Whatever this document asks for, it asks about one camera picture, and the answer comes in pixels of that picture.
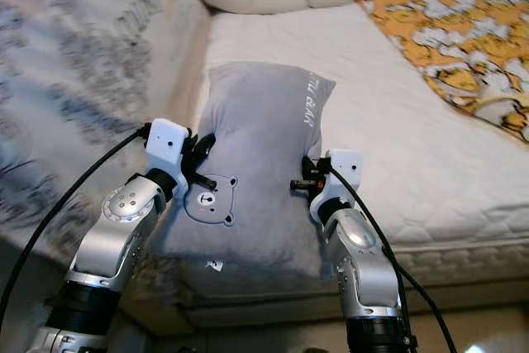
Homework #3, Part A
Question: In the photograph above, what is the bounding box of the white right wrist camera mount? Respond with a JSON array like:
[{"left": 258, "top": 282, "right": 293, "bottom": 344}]
[{"left": 310, "top": 149, "right": 365, "bottom": 223}]

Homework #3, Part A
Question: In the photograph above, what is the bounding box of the grey patterned quilt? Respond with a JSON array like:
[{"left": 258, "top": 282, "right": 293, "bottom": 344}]
[{"left": 0, "top": 0, "right": 212, "bottom": 288}]

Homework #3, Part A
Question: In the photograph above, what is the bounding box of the beige bed base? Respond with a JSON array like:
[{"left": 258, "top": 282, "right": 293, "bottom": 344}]
[{"left": 149, "top": 287, "right": 529, "bottom": 333}]

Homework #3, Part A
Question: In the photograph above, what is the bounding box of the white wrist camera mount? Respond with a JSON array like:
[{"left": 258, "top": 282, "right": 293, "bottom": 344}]
[
  {"left": 145, "top": 119, "right": 189, "bottom": 176},
  {"left": 310, "top": 149, "right": 365, "bottom": 223}
]

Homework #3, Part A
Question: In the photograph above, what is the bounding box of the white quilted mattress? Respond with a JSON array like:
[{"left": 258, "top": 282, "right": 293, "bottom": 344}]
[{"left": 157, "top": 2, "right": 529, "bottom": 308}]

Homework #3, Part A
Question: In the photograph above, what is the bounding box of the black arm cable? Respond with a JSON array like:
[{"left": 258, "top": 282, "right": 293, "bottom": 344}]
[
  {"left": 326, "top": 167, "right": 460, "bottom": 353},
  {"left": 0, "top": 126, "right": 151, "bottom": 329}
]

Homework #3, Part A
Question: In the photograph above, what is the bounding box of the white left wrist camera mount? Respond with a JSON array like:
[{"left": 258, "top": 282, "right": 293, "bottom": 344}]
[{"left": 145, "top": 119, "right": 189, "bottom": 176}]

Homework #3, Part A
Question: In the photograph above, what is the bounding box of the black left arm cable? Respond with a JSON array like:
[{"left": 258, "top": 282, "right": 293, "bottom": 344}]
[{"left": 0, "top": 126, "right": 151, "bottom": 329}]

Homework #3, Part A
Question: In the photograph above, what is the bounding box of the grey bear pillow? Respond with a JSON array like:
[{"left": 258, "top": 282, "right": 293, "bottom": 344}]
[{"left": 157, "top": 61, "right": 337, "bottom": 281}]

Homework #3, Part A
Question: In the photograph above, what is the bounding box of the orange cartoon blanket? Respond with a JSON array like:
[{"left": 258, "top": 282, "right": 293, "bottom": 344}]
[{"left": 357, "top": 0, "right": 529, "bottom": 143}]

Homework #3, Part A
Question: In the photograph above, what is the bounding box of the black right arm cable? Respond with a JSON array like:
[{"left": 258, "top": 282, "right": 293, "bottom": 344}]
[{"left": 326, "top": 167, "right": 460, "bottom": 353}]

